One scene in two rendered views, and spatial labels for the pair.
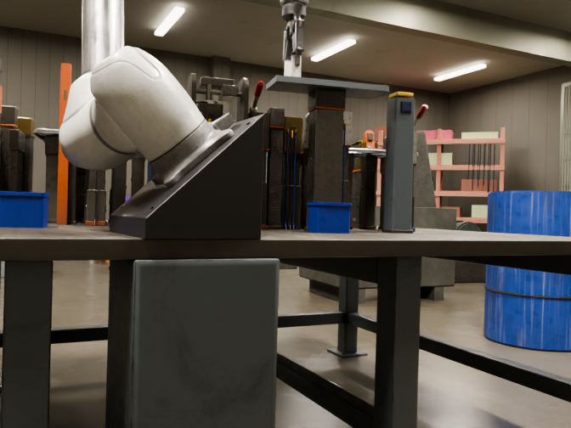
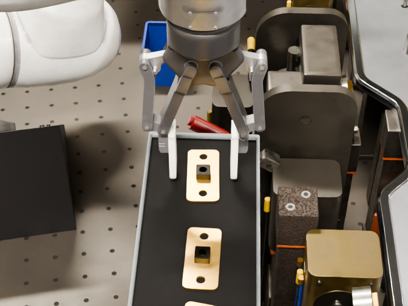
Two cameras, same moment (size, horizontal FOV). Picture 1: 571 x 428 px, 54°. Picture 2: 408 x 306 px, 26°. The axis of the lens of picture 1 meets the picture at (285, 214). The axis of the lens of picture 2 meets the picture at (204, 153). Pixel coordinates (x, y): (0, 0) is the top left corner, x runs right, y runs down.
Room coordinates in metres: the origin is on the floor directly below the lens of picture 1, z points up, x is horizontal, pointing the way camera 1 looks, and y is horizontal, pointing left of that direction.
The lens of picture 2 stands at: (1.99, -0.70, 1.93)
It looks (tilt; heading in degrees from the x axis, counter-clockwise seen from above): 45 degrees down; 108
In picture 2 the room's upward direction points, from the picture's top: straight up
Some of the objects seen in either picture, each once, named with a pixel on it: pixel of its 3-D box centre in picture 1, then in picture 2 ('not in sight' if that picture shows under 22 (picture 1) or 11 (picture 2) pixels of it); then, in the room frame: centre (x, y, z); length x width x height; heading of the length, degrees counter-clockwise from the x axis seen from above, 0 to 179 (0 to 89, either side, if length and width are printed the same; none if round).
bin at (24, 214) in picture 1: (24, 209); (167, 54); (1.47, 0.68, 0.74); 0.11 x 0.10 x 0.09; 106
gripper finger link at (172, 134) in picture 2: (296, 66); (172, 149); (1.74, -0.02, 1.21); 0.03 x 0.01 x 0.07; 107
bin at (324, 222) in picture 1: (328, 217); not in sight; (1.69, -0.13, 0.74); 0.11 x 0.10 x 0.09; 106
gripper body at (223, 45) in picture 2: (293, 20); (203, 45); (1.77, -0.01, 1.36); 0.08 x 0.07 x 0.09; 17
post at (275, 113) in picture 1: (274, 169); (287, 294); (1.88, 0.04, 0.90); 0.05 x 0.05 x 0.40; 16
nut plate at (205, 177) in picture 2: not in sight; (203, 172); (1.77, -0.01, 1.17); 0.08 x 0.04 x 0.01; 107
